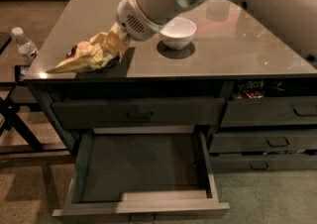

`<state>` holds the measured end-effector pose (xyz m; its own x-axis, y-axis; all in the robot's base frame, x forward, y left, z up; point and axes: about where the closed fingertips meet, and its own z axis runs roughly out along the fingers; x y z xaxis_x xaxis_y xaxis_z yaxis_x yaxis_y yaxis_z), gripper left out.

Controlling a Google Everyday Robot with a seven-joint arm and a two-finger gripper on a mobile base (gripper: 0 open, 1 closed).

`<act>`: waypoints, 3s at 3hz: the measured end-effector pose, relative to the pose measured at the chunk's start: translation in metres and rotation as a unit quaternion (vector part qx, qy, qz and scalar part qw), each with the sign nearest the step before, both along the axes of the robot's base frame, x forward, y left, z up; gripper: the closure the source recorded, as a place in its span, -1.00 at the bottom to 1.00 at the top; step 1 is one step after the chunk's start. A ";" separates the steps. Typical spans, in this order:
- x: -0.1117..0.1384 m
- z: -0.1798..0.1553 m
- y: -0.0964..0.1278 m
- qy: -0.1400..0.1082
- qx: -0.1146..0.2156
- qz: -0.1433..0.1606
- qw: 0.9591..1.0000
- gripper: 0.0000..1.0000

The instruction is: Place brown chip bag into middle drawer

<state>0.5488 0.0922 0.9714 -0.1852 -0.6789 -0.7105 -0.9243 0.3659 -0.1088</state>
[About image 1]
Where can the clear plastic water bottle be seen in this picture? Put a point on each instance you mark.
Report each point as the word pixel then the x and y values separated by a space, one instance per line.
pixel 26 47

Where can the grey middle right drawer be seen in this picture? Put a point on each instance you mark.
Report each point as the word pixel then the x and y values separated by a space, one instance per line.
pixel 264 141

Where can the snack packets in drawer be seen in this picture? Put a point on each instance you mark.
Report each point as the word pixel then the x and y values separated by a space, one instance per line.
pixel 257 88

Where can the white ceramic bowl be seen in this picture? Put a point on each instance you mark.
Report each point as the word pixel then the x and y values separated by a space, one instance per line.
pixel 177 33

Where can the black side table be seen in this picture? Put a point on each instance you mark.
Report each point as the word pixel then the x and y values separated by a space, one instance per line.
pixel 19 95

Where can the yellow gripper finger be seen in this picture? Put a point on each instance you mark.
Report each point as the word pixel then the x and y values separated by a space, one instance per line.
pixel 117 40

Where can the grey top left drawer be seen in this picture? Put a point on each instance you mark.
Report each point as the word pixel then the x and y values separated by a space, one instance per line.
pixel 85 114

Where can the grey top right drawer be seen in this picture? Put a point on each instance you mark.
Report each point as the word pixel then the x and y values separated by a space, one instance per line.
pixel 271 111

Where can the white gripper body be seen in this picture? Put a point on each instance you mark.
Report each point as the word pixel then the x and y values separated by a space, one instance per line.
pixel 133 20

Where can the brown sea salt chip bag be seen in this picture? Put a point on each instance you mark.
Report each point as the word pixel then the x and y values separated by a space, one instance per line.
pixel 87 56

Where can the open grey middle drawer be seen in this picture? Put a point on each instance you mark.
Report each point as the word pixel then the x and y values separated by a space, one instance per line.
pixel 141 179

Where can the dark grey cabinet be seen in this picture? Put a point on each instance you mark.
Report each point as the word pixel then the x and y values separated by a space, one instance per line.
pixel 229 45

